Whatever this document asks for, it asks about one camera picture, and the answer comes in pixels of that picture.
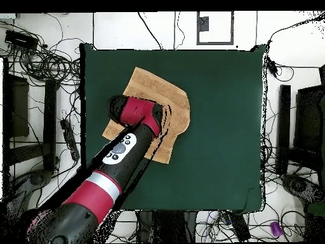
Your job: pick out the tan terry towel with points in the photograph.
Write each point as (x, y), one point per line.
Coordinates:
(177, 109)

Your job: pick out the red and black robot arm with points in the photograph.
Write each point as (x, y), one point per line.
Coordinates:
(122, 157)

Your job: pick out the flat black box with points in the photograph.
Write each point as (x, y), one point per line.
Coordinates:
(21, 40)

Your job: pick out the dark green table cloth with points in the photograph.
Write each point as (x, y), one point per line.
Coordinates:
(215, 127)

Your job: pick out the black power strip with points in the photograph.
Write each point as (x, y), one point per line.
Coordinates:
(69, 139)

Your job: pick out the black adapter box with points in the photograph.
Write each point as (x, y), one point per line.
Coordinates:
(240, 226)

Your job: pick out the black plug adapter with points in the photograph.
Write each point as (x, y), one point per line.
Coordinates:
(272, 67)

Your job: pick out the black stand base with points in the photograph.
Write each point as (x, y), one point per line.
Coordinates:
(35, 178)
(302, 188)

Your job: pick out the purple object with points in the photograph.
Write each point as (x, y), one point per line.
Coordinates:
(276, 228)

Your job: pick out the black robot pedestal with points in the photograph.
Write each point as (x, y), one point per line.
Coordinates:
(167, 226)

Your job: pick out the black metal frame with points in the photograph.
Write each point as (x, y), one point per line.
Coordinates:
(284, 127)
(49, 122)

